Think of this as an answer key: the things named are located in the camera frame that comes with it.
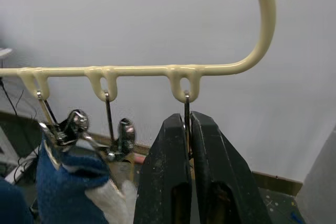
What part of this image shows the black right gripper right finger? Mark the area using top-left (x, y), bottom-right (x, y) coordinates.
top-left (190, 111), bottom-right (274, 224)

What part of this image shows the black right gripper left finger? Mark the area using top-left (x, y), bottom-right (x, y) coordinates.
top-left (133, 113), bottom-right (192, 224)

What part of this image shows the metal hanger clip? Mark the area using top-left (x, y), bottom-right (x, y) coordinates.
top-left (183, 90), bottom-right (192, 161)
top-left (36, 90), bottom-right (102, 154)
top-left (103, 90), bottom-right (137, 162)

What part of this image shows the cream coated clip hanger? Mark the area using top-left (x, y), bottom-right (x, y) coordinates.
top-left (0, 0), bottom-right (277, 103)

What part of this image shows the white sock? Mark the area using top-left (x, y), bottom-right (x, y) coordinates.
top-left (85, 179), bottom-right (139, 224)

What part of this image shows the blue sock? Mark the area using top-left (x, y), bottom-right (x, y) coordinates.
top-left (36, 126), bottom-right (110, 224)
top-left (0, 177), bottom-right (34, 224)

